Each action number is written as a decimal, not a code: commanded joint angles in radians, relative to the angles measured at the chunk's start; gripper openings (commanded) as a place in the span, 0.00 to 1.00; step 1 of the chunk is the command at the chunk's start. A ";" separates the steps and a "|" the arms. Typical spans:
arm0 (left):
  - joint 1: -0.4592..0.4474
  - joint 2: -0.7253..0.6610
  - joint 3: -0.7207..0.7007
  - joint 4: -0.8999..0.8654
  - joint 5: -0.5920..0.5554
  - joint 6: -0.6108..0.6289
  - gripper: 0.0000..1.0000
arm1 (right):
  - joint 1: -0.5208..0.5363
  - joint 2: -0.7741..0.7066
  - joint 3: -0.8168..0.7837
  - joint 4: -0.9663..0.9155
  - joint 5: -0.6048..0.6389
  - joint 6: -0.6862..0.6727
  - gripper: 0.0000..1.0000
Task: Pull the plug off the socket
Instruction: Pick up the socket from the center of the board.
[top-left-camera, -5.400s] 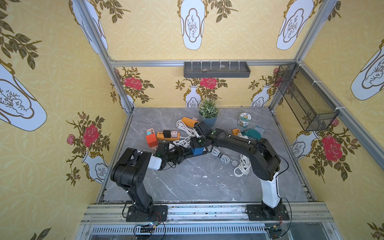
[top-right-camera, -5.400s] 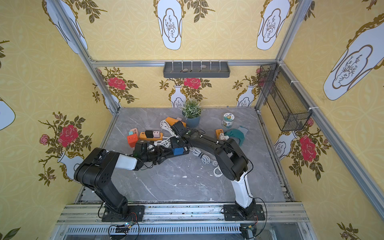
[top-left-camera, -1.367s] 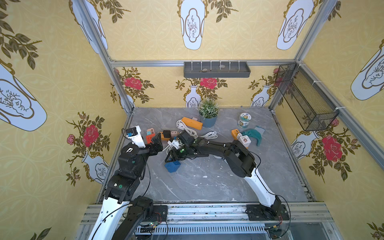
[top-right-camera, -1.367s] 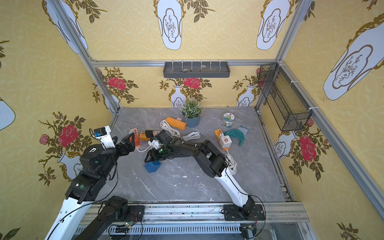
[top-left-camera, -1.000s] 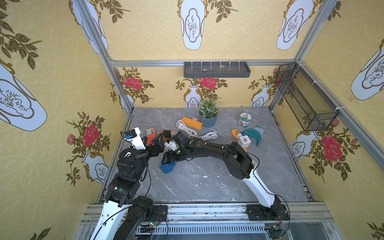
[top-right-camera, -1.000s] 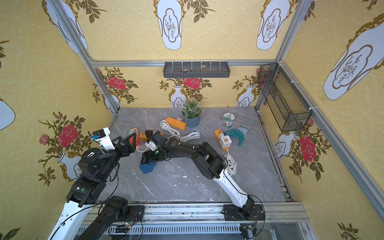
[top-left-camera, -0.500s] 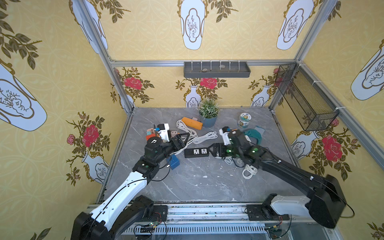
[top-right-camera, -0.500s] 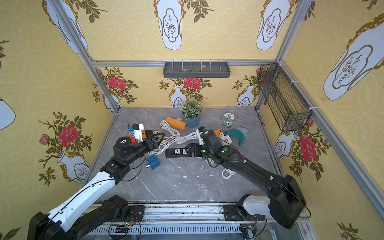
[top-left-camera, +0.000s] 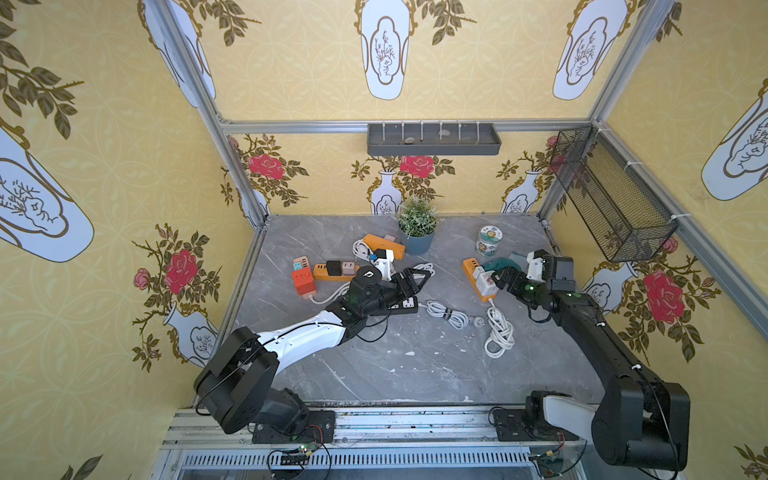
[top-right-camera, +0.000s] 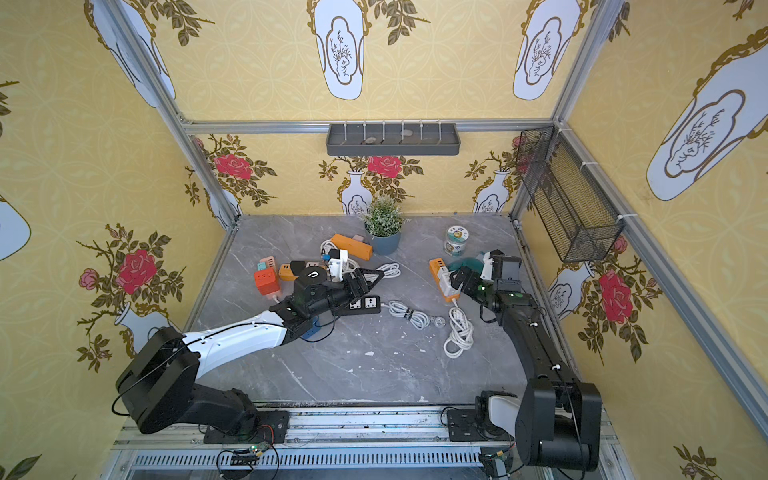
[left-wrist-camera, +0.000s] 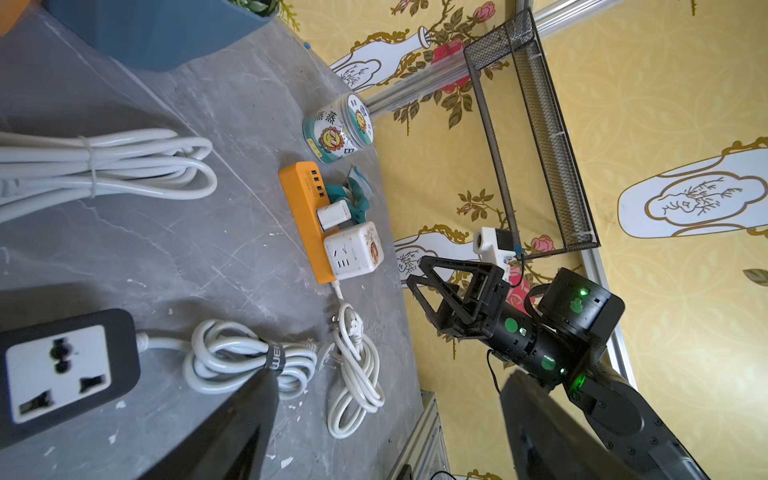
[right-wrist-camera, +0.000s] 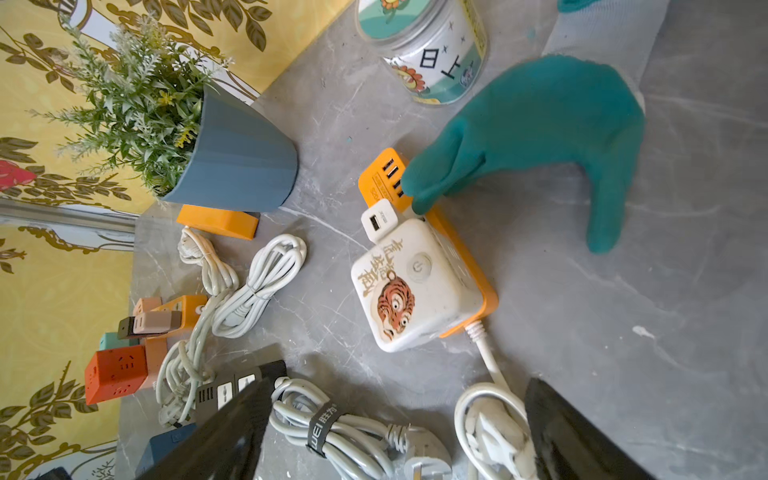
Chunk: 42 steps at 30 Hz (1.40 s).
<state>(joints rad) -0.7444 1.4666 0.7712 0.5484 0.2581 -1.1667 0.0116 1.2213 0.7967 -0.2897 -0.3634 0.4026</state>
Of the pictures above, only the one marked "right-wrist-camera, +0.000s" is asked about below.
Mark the white tiger cube adapter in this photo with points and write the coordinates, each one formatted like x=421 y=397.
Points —
x=413 y=287

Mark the pink USB charger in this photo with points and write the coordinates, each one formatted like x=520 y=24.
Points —
x=151 y=318

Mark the blue cube adapter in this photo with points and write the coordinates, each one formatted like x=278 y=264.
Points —
x=159 y=446

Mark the white bundled cable black strip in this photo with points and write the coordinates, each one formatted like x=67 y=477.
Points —
x=357 y=447

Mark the round printed tin jar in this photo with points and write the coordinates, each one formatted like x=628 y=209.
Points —
x=435 y=48

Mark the red cube adapter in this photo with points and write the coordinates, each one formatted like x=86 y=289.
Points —
x=115 y=373

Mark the potted green plant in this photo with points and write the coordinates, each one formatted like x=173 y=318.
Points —
x=157 y=110

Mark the small white USB charger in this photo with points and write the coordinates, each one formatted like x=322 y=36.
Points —
x=379 y=220

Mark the black power strip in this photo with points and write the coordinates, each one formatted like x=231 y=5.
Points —
x=230 y=380

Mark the orange power strip with adapters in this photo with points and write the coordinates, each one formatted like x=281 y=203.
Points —
x=191 y=307

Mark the black charger block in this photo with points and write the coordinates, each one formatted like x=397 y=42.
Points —
x=126 y=329

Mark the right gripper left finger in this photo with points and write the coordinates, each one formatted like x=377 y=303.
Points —
x=228 y=445

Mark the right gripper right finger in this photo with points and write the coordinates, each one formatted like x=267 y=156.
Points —
x=567 y=445

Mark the green work glove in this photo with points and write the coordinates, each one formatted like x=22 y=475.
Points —
x=579 y=101

